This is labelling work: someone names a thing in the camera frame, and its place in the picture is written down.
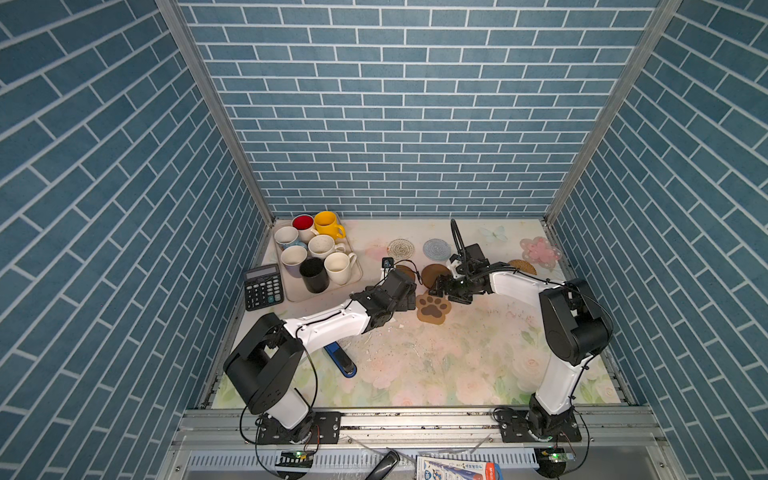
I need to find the yellow mug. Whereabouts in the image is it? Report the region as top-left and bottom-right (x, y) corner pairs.
(314, 211), (346, 240)

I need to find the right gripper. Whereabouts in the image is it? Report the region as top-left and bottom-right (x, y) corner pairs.
(427, 273), (474, 305)

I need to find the black calculator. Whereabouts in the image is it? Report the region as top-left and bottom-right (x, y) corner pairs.
(243, 264), (285, 311)

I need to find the glossy brown scratched coaster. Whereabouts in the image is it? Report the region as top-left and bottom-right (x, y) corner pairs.
(396, 265), (416, 282)

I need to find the black remote handle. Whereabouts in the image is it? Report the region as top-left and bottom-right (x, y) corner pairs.
(365, 450), (401, 480)

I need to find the circuit board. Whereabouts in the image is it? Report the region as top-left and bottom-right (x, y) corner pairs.
(536, 448), (573, 464)
(275, 451), (315, 470)

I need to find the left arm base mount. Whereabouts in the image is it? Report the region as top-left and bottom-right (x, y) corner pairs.
(258, 411), (342, 445)

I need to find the white mug front right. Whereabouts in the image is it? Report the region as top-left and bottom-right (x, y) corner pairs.
(324, 251), (357, 285)

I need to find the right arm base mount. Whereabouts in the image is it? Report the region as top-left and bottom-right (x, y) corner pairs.
(491, 407), (582, 443)

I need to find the left circuit board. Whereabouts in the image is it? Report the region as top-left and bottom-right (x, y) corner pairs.
(275, 451), (315, 470)

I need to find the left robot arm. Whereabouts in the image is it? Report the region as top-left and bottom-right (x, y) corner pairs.
(224, 270), (416, 430)

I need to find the white mug lavender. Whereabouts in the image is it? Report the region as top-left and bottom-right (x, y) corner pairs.
(280, 244), (308, 278)

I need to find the white mug centre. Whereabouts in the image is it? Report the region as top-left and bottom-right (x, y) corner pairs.
(307, 234), (347, 260)

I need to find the red interior mug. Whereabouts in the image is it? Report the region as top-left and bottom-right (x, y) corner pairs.
(291, 214), (317, 244)

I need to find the printed packet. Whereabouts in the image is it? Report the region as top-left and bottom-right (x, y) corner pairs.
(416, 456), (503, 480)

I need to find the right circuit board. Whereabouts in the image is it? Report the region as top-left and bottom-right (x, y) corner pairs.
(536, 448), (573, 464)

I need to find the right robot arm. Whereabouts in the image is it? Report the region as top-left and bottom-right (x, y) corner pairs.
(430, 244), (613, 416)

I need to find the rattan round coaster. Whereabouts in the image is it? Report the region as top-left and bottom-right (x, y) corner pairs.
(509, 259), (537, 275)

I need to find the dark brown wooden coaster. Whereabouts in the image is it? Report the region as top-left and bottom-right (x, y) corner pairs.
(421, 263), (453, 290)

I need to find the light blue woven coaster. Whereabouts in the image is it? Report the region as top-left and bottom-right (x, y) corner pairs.
(422, 238), (452, 262)

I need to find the black mug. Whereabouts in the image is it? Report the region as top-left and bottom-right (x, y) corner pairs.
(299, 257), (330, 294)

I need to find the cork paw coaster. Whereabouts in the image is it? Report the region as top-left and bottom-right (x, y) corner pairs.
(415, 293), (452, 325)

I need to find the pink flower coaster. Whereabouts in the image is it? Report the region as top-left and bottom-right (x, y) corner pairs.
(520, 236), (562, 270)

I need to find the beige tray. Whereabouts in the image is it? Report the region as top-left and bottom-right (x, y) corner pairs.
(272, 218), (363, 302)

